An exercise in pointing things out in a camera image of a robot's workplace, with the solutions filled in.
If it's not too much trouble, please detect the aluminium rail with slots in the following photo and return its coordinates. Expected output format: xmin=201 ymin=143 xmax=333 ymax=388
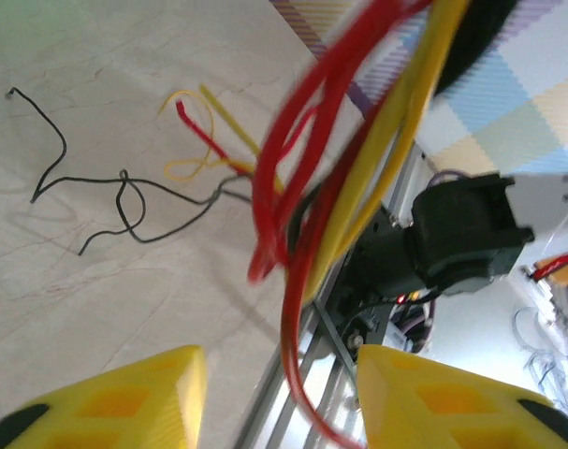
xmin=236 ymin=139 xmax=434 ymax=449

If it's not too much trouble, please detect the black cable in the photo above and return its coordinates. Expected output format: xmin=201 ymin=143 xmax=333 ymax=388
xmin=6 ymin=86 xmax=255 ymax=257

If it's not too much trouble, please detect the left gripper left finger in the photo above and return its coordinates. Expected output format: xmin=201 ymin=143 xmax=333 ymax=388
xmin=0 ymin=344 xmax=208 ymax=449

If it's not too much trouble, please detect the coloured wire bundle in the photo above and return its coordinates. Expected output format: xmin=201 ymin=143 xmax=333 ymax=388
xmin=306 ymin=0 xmax=470 ymax=305

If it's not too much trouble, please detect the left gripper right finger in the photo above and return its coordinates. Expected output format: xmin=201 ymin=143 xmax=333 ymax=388
xmin=357 ymin=344 xmax=568 ymax=449

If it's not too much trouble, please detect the yellow cable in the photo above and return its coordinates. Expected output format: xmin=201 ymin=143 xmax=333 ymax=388
xmin=158 ymin=83 xmax=285 ymax=194

